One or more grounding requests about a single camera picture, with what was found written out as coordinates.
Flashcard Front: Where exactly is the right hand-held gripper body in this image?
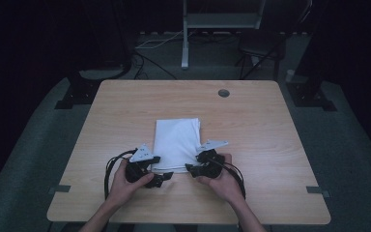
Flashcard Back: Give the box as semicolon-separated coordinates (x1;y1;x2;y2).
194;139;230;179

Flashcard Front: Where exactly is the white printed tank top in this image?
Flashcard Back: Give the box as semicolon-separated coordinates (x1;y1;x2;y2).
151;117;203;174

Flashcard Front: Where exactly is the white floor cable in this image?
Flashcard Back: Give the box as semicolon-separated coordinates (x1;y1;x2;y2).
134;30;186;50

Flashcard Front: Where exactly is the grey round stand base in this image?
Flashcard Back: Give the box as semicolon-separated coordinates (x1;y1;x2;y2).
78;67;126;81

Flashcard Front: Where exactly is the white metal stand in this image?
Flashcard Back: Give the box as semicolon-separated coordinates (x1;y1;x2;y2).
181;0;267;71

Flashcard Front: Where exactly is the grey tape strip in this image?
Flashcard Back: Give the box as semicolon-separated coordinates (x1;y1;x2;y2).
305;186;331;198
47;184;72;195

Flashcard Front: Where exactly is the black floor cable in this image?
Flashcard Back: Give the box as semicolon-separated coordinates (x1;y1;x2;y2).
131;51;178;81

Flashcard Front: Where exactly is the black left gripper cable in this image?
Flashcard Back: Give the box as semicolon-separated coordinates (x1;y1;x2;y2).
103;149;138;201

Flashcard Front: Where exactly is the person's right hand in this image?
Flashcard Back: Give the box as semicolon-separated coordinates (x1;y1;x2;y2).
196;154;244;206

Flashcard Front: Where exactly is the person's left hand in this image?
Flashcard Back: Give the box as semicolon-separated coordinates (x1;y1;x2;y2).
107;159;156;211

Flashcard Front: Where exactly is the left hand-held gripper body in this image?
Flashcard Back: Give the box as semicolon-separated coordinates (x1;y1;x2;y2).
126;143;157;189

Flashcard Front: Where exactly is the black stand with flat foot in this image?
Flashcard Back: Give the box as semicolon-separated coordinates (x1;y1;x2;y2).
286;0;338;112
54;0;133;110

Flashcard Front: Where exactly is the black chair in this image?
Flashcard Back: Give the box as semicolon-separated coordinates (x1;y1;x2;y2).
235;30;288;81

